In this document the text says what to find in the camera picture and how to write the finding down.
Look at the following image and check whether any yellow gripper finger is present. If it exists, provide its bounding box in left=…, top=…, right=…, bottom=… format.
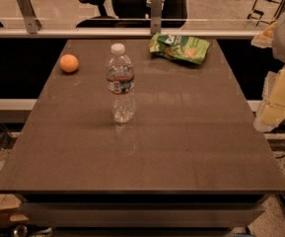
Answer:
left=251, top=22, right=277, bottom=48
left=253, top=65, right=285, bottom=132

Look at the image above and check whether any green rice chip bag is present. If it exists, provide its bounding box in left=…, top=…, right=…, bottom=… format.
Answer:
left=149, top=33, right=210, bottom=64

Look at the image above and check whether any clear plastic water bottle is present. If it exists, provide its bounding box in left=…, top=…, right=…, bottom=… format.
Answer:
left=106, top=43, right=136, bottom=123

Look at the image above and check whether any wooden stool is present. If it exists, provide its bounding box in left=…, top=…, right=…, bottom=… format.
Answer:
left=247, top=0, right=285, bottom=27

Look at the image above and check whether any grey table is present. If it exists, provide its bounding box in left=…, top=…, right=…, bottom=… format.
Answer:
left=0, top=39, right=285, bottom=235

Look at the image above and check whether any black office chair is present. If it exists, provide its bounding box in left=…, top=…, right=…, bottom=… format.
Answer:
left=76, top=0, right=187, bottom=28

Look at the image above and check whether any orange fruit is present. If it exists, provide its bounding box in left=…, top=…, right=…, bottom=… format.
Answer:
left=59, top=54, right=79, bottom=73

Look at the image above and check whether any centre metal rail bracket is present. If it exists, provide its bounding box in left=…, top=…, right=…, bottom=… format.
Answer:
left=150, top=0, right=162, bottom=35

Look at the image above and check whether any metal rail bracket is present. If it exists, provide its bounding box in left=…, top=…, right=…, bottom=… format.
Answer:
left=16, top=0, right=41, bottom=34
left=150, top=0, right=162, bottom=35

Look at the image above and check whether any left metal rail bracket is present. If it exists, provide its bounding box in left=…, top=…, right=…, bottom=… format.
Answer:
left=16, top=0, right=41, bottom=34

